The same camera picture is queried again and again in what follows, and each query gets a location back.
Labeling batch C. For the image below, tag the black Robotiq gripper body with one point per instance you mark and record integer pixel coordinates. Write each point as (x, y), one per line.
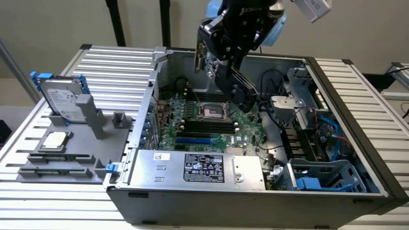
(246, 21)

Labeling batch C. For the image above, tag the black graphics card with fan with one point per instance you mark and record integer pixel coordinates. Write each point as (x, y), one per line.
(242, 95)

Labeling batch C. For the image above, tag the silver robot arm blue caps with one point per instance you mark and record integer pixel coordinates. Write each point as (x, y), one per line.
(274, 28)

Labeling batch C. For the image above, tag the black RAM slot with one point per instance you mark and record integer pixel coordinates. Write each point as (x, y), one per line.
(209, 132)
(210, 121)
(210, 125)
(209, 129)

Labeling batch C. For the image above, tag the blue expansion slot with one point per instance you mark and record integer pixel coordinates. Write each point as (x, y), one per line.
(193, 141)

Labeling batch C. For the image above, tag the black stand pole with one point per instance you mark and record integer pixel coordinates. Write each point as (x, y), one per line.
(116, 21)
(165, 21)

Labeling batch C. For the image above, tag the metal drive cage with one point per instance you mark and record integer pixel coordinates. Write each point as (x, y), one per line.
(302, 81)

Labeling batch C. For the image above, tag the green motherboard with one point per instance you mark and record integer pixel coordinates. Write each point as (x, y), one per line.
(249, 129)

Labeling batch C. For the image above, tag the silver chipset heatsink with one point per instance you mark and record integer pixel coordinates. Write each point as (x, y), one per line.
(236, 150)

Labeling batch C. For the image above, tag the silver power supply unit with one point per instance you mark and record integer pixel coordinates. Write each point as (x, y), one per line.
(172, 172)

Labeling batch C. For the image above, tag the hard disk in blue carrier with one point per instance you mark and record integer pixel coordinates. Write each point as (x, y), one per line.
(60, 95)

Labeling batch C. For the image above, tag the blue case latch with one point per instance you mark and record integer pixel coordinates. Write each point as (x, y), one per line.
(113, 167)

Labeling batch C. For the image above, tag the black open PC case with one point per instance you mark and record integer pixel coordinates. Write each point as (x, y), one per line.
(224, 206)

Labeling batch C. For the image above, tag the grey plastic parts rack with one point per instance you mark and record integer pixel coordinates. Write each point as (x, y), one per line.
(80, 148)

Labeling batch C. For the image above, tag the silver CPU chip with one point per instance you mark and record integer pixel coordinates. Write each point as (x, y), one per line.
(56, 140)

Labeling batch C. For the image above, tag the green RAM stick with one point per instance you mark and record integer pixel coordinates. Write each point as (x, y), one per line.
(50, 171)
(57, 157)

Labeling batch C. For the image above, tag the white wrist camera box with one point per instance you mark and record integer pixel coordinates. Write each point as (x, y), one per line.
(314, 9)

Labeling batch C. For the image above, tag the CPU socket with metal frame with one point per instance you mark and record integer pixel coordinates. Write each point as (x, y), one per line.
(212, 111)

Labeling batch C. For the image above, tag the aluminium frame post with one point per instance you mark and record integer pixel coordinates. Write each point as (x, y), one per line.
(16, 72)

